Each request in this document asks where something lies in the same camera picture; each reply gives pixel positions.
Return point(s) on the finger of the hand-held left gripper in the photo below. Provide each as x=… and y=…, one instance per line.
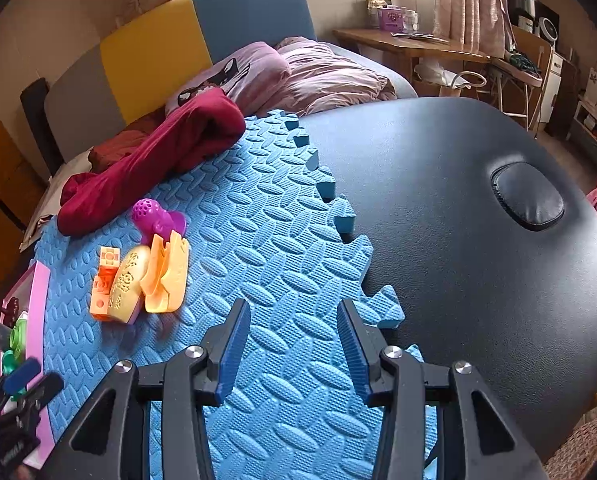
x=21, y=377
x=46, y=387

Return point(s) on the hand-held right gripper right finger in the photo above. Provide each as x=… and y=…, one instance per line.
x=356, y=355

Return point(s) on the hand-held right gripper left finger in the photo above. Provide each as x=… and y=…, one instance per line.
x=231, y=350

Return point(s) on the white tray with pink rim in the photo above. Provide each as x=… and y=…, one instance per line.
x=42, y=310

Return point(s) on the brown toy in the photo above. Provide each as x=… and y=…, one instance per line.
x=8, y=307

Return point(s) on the orange toy mold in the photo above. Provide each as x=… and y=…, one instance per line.
x=171, y=270

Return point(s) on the orange block toy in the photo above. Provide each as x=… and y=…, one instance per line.
x=103, y=285

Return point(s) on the blue foam puzzle mat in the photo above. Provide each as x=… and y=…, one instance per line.
x=278, y=240

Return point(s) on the cream oval embossed toy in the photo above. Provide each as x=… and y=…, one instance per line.
x=128, y=280

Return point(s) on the purple toy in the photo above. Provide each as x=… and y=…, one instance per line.
x=146, y=212

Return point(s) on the black padded table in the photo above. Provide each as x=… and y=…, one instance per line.
x=428, y=185

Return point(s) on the white printed pillow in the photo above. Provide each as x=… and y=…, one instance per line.
x=53, y=190

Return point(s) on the maroon cloth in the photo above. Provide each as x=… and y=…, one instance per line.
x=178, y=145

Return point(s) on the black oval cushion plug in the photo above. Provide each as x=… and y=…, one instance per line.
x=528, y=197

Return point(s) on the dark red pillow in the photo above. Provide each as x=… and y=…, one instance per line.
x=118, y=145

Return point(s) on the wicker basket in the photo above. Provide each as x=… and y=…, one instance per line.
x=588, y=445

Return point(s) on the pink quilt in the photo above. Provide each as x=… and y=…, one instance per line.
x=338, y=75

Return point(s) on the dog print pillow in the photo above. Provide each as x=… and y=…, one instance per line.
x=258, y=70

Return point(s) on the white bag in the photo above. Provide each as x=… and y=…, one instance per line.
x=438, y=72

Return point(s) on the grey yellow blue headboard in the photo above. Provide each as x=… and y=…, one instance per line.
x=153, y=50

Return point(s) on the wooden desk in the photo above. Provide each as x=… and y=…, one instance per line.
x=378, y=40

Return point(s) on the loose papers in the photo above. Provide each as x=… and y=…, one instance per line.
x=418, y=36

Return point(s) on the wooden folding chair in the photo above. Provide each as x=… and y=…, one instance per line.
x=523, y=70

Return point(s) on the white shelf unit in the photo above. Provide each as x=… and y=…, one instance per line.
x=593, y=120

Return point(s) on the purple box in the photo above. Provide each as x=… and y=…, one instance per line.
x=393, y=17

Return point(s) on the pink patterned curtain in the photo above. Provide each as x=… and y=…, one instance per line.
x=463, y=5

